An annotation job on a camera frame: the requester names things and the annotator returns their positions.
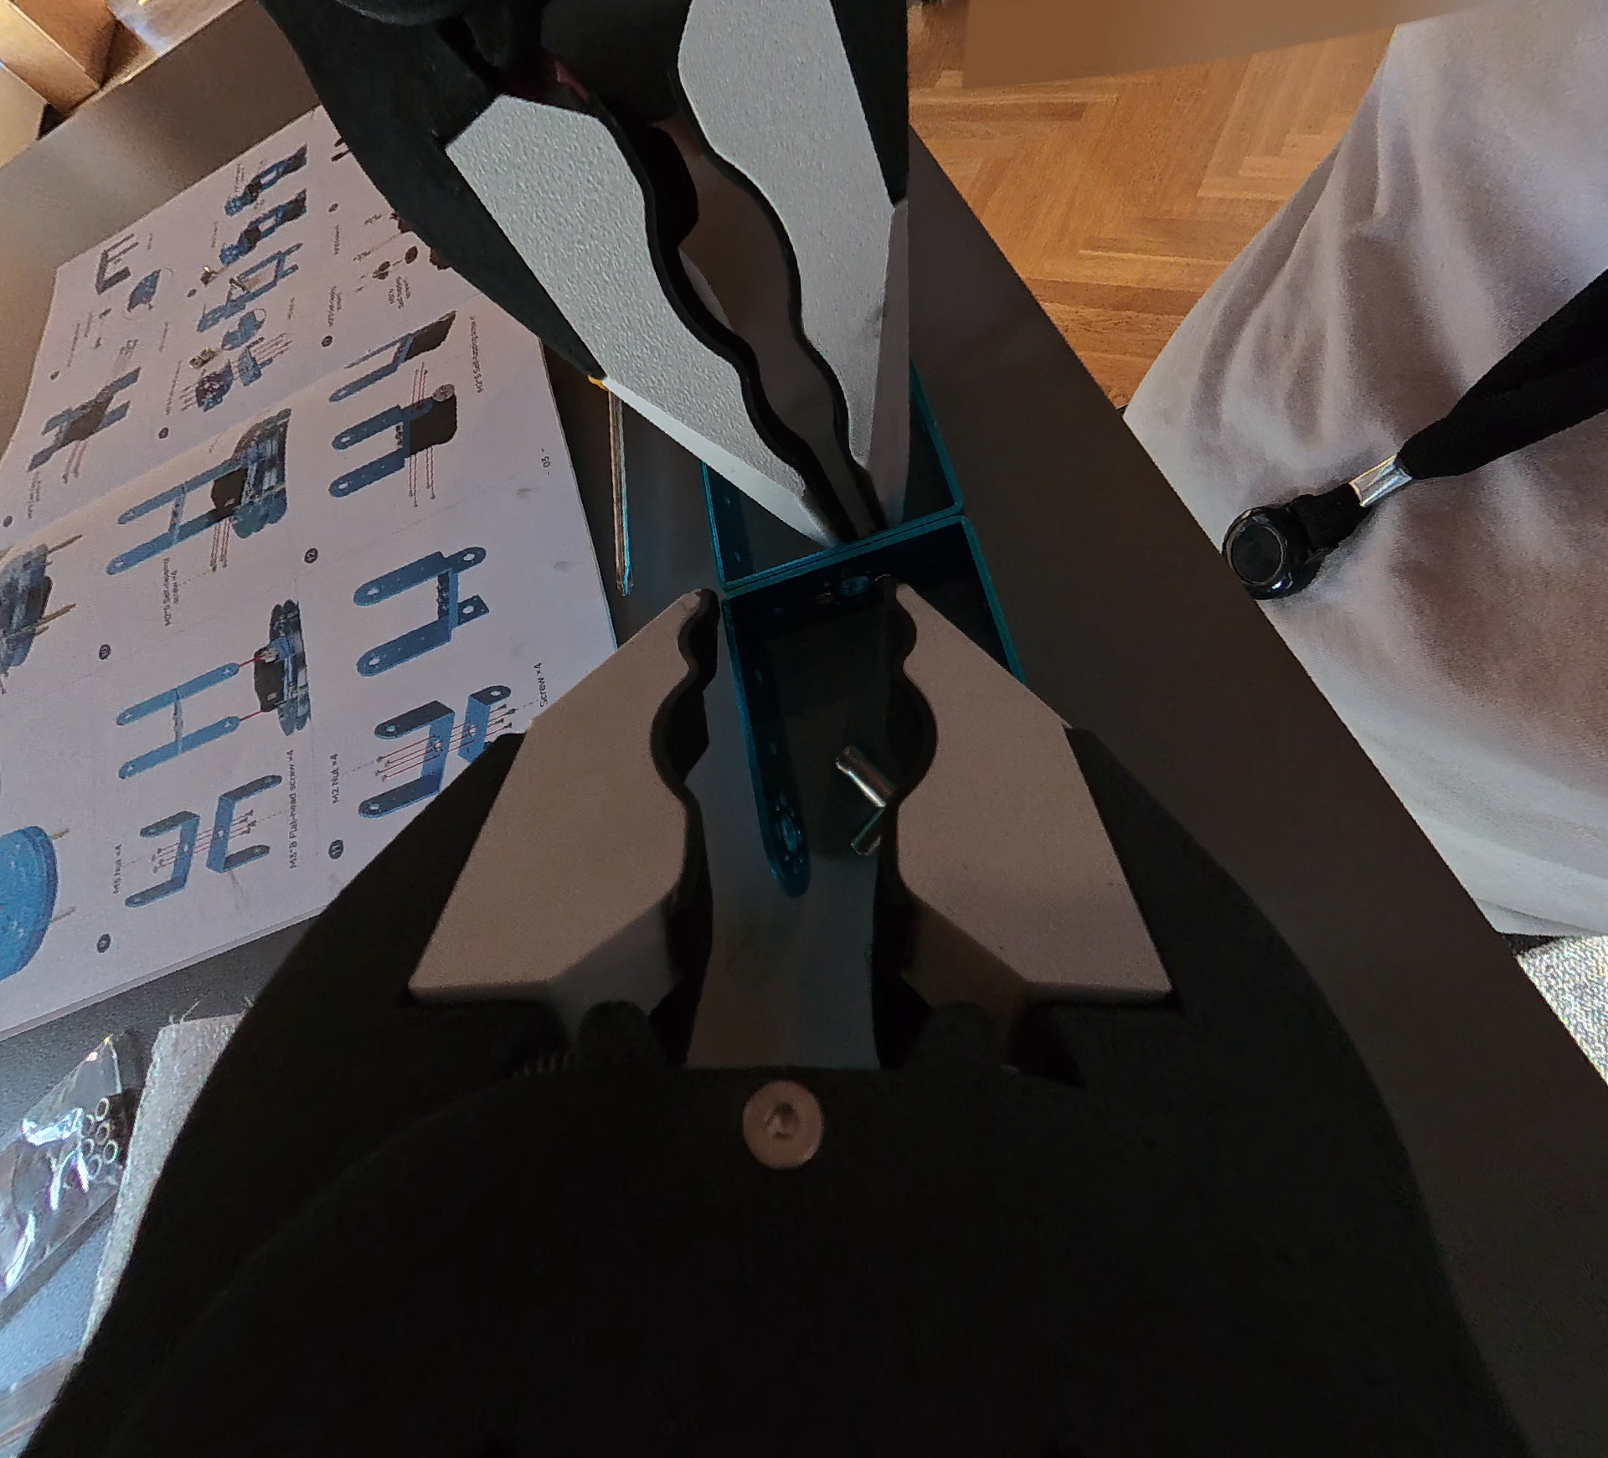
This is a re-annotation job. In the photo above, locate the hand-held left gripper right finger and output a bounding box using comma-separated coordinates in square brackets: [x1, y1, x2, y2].
[864, 582, 1175, 1067]

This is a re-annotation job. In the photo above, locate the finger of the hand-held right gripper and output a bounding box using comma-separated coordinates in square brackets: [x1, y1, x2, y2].
[447, 92, 871, 546]
[675, 0, 910, 522]

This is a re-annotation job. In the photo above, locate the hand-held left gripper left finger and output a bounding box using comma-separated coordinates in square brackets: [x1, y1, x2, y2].
[408, 588, 717, 1062]

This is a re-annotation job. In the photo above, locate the small metal cross wrench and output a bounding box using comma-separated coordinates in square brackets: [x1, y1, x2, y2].
[830, 741, 897, 858]

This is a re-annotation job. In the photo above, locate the blue metal U bracket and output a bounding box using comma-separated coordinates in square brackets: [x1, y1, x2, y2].
[699, 363, 967, 585]
[717, 516, 1031, 900]

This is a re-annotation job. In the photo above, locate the dark desk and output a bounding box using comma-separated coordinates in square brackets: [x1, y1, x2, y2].
[0, 0, 1608, 1458]

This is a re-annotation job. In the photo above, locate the slim metal screwdriver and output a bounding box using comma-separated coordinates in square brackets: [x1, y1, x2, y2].
[601, 384, 636, 595]

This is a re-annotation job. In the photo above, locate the brown cardboard box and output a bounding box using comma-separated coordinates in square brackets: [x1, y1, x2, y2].
[0, 0, 123, 121]

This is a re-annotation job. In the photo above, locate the printed instruction manual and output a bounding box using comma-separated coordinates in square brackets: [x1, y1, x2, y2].
[0, 106, 620, 1038]

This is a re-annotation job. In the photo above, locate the grey rug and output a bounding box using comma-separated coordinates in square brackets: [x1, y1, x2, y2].
[1506, 931, 1608, 1083]

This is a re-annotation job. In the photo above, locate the person's pale shirt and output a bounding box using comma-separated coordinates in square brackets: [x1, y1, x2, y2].
[1123, 0, 1608, 937]

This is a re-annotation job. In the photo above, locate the clear bag of ring nuts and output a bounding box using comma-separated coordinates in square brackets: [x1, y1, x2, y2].
[0, 1028, 140, 1296]

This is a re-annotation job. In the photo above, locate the black lanyard with clip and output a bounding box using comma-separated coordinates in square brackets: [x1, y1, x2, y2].
[1220, 271, 1608, 601]

